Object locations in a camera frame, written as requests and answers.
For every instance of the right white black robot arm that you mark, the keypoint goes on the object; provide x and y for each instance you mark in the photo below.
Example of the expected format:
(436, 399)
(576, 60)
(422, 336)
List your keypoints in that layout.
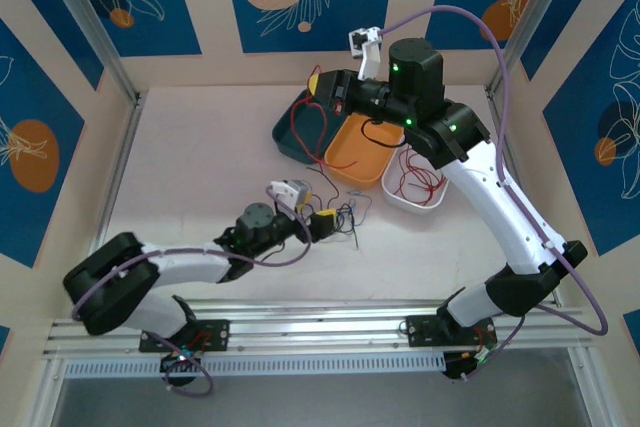
(490, 207)

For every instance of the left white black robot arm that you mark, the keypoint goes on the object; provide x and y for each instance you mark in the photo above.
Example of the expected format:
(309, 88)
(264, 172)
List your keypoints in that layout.
(185, 264)

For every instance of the dark teal plastic bin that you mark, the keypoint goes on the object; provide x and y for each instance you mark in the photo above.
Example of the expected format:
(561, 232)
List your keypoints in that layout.
(310, 132)

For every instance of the orange plastic bin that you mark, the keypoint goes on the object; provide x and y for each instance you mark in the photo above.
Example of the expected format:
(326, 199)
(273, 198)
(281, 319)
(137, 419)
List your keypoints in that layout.
(350, 147)

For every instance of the white plastic bin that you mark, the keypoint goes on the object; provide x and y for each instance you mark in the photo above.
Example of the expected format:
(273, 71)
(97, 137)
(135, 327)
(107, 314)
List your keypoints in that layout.
(415, 208)

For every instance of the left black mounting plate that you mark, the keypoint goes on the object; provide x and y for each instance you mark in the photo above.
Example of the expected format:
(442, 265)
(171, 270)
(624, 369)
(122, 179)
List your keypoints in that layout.
(220, 334)

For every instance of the black mounting plate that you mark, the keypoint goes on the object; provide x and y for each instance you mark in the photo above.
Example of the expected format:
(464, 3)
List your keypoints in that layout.
(420, 332)
(220, 334)

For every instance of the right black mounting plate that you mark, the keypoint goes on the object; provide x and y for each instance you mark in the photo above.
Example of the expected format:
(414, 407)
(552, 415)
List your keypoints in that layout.
(420, 332)

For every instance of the black controller box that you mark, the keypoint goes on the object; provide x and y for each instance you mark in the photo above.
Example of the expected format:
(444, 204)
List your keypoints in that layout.
(172, 362)
(457, 364)

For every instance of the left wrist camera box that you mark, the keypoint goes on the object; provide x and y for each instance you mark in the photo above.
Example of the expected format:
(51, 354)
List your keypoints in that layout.
(285, 189)

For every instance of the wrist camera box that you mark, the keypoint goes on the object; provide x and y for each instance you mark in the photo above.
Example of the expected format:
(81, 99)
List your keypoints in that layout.
(285, 189)
(371, 47)

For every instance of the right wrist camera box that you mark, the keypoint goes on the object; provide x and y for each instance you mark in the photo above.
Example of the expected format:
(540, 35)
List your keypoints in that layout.
(371, 47)

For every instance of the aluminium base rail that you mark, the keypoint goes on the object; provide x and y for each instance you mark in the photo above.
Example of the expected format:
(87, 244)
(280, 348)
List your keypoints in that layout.
(310, 327)

